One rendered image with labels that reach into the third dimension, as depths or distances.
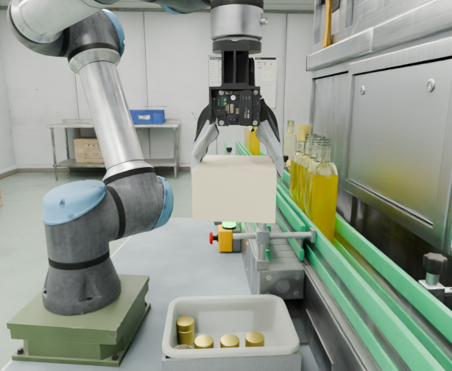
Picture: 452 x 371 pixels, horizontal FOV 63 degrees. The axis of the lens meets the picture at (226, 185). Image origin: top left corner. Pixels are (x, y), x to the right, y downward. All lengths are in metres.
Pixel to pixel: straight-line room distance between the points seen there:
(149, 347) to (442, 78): 0.71
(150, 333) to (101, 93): 0.52
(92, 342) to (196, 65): 6.17
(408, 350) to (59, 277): 0.59
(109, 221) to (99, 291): 0.14
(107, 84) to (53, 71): 6.29
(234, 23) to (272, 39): 6.32
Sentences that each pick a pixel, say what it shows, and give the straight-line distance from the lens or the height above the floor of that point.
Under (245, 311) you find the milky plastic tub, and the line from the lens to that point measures 0.78.
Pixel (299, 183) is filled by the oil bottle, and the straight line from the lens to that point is 0.96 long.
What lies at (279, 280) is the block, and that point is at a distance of 0.80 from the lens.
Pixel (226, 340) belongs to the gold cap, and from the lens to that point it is 0.70.
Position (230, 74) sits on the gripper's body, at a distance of 0.55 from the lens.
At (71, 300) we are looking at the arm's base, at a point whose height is 0.86.
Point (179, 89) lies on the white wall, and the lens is 6.70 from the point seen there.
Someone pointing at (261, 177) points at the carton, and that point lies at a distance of 0.52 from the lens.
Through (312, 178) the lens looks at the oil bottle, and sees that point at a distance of 0.83.
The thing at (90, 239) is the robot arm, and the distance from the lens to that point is 0.75.
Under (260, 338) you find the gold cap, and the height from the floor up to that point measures 0.81.
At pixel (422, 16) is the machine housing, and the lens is 0.81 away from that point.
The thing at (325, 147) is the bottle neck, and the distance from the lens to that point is 0.84.
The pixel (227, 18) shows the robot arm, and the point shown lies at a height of 1.33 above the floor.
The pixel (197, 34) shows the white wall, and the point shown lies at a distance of 6.77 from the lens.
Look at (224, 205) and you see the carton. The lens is 0.54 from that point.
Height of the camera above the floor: 1.22
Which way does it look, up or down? 13 degrees down
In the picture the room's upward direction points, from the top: straight up
